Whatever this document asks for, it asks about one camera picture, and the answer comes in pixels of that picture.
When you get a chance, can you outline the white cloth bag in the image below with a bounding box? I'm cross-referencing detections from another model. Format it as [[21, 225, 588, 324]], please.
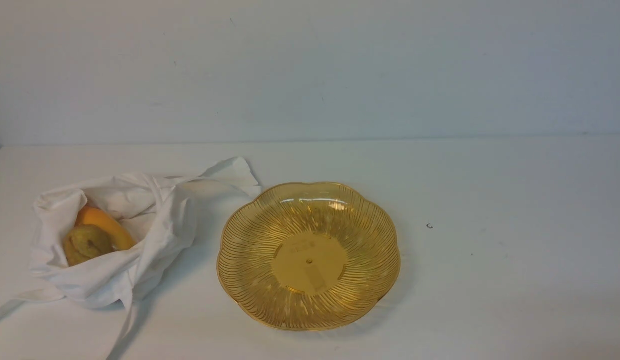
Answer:
[[0, 157, 262, 359]]

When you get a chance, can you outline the orange fruit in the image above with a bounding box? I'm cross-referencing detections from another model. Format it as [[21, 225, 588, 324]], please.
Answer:
[[75, 206, 137, 251]]

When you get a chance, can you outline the amber plastic flower plate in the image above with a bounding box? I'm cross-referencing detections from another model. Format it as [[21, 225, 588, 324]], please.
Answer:
[[216, 182, 401, 332]]

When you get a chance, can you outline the yellow-green pear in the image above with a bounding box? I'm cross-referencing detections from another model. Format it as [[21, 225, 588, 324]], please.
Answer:
[[61, 224, 115, 267]]

